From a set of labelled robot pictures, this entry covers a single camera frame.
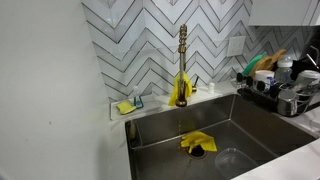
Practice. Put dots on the gold faucet handle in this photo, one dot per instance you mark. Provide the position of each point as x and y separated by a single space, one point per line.
194 86

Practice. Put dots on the white sponge tray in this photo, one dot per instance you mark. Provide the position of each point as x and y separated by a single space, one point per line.
149 101

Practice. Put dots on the clear dish soap bottle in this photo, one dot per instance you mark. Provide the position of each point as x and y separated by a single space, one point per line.
137 99

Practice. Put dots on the yellow cloth on faucet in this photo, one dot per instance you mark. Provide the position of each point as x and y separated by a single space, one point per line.
188 90

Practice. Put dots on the yellow sponge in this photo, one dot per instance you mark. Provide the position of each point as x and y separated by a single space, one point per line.
125 107

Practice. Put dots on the gold pull-down kitchen faucet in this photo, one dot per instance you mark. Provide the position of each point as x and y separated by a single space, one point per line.
181 100

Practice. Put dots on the white air gap cap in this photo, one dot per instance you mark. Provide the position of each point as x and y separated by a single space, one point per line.
211 88

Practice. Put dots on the stainless steel sink basin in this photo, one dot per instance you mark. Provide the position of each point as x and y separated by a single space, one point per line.
154 147

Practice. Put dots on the yellow rubber glove in sink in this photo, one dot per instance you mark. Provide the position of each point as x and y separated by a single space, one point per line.
198 138

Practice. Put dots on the green plastic lid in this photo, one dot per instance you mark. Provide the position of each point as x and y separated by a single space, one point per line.
252 63

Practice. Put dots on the clear plastic bowl in sink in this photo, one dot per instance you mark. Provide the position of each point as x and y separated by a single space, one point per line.
232 162

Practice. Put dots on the wooden cutting board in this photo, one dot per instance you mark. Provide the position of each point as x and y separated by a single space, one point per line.
267 62

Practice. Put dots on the clear baby bottle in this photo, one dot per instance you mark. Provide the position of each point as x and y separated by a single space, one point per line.
284 71

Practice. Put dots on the steel utensil cup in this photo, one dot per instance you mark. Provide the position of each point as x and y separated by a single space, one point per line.
287 102

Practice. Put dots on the white upper cabinet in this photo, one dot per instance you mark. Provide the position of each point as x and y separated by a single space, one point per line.
285 13

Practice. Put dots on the black dish drying rack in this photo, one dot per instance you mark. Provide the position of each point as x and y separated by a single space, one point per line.
280 84

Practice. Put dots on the white wall outlet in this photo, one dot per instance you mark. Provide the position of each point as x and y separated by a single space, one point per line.
235 46

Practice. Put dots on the white mug blue handle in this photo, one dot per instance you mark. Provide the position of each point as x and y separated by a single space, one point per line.
263 79

